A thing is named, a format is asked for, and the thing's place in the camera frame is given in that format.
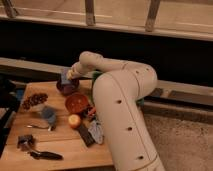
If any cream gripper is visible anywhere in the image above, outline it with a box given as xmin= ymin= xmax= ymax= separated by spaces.
xmin=66 ymin=62 xmax=85 ymax=80

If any blue sponge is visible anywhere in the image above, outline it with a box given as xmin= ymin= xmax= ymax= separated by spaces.
xmin=61 ymin=68 xmax=70 ymax=85

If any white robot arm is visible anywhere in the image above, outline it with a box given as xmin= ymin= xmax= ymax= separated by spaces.
xmin=67 ymin=51 xmax=165 ymax=171

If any purple bowl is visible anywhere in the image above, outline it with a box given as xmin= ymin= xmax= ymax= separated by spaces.
xmin=56 ymin=79 xmax=79 ymax=96

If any red-brown bowl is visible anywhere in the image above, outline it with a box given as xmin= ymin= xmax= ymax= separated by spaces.
xmin=65 ymin=93 xmax=89 ymax=114

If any blue cup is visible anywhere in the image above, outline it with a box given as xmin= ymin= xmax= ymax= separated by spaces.
xmin=41 ymin=107 xmax=56 ymax=126

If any apple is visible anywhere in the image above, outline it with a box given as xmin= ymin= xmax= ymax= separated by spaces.
xmin=68 ymin=114 xmax=81 ymax=129

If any dark rectangular bar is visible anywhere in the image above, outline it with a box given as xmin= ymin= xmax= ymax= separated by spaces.
xmin=78 ymin=124 xmax=95 ymax=147

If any wooden table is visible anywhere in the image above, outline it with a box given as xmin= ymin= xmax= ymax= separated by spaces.
xmin=0 ymin=82 xmax=113 ymax=171

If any grey blue cloth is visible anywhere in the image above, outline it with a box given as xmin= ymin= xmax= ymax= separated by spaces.
xmin=88 ymin=118 xmax=104 ymax=144

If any dark chair at left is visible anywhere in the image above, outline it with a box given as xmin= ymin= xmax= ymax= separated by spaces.
xmin=0 ymin=75 xmax=20 ymax=157

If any metal spoon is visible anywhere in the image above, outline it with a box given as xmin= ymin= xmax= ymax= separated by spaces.
xmin=26 ymin=125 xmax=56 ymax=131

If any green plastic tray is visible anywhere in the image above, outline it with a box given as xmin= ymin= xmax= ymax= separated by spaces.
xmin=91 ymin=71 xmax=144 ymax=107

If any small dark metal object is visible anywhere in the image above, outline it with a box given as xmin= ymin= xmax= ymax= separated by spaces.
xmin=17 ymin=134 xmax=35 ymax=151

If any red-handled spatula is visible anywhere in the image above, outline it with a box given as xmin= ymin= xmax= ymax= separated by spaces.
xmin=87 ymin=107 xmax=96 ymax=116

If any black handled tool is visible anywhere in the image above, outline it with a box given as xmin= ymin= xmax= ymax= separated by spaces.
xmin=29 ymin=151 xmax=63 ymax=160

